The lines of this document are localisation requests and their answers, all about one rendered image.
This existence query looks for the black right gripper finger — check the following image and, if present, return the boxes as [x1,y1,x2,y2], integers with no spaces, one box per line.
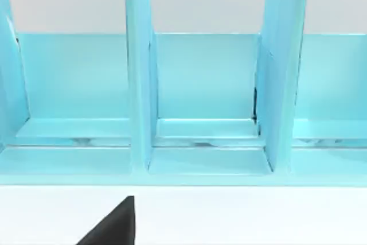
[76,195,136,245]

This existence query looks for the light blue rack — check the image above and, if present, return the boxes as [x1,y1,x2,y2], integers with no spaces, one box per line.
[0,0,367,188]

